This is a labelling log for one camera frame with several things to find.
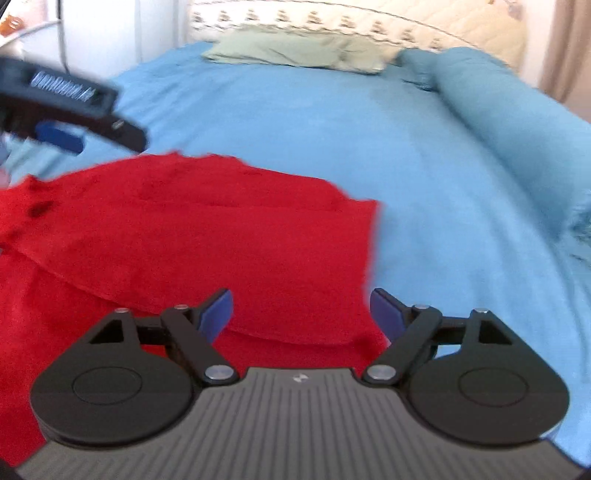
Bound beige curtain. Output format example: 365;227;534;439
539;0;590;121

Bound white shelf unit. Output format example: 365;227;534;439
1;20;61;68

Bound cream quilted headboard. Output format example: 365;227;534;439
187;0;528;71

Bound rolled blue duvet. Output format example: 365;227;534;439
394;47;590;241

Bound blue bed sheet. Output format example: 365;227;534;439
7;43;590;464

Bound green pillow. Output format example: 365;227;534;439
202;27;388;75

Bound red long-sleeve sweater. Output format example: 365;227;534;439
1;153;386;464

